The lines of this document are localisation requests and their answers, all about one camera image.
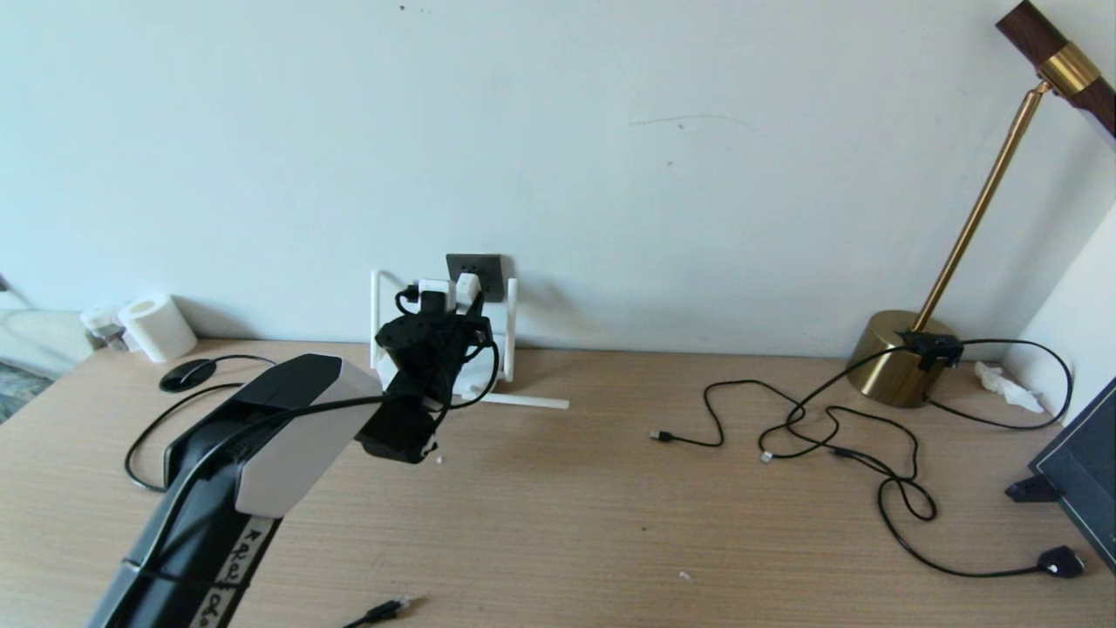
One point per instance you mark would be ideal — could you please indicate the white power adapter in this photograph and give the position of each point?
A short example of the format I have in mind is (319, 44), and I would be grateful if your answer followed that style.
(468, 286)

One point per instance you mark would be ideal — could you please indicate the pale background furniture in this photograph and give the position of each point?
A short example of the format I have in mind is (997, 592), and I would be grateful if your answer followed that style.
(39, 342)

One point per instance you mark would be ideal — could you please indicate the grey wall power socket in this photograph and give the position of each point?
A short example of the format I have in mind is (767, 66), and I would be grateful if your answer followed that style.
(491, 275)

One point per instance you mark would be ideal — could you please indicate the white paper roll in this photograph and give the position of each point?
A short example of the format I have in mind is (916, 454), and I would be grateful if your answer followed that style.
(159, 330)

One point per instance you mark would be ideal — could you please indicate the white router with antennas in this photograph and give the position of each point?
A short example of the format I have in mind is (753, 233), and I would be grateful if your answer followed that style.
(510, 340)

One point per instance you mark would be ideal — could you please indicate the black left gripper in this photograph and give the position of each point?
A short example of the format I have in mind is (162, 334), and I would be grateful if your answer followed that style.
(434, 358)

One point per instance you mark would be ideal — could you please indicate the crumpled white tissue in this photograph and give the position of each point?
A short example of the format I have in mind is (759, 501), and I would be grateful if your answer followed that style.
(1010, 388)

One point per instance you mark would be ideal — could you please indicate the brass desk lamp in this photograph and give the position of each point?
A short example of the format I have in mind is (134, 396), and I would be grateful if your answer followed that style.
(893, 366)

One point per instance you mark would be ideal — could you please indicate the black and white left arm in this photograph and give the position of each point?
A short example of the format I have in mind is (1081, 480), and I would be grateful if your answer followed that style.
(296, 453)

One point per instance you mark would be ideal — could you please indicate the black round desk grommet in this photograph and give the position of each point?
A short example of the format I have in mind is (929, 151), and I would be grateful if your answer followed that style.
(186, 375)

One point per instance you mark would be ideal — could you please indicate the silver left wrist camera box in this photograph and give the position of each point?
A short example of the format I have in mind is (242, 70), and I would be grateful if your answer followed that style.
(436, 288)

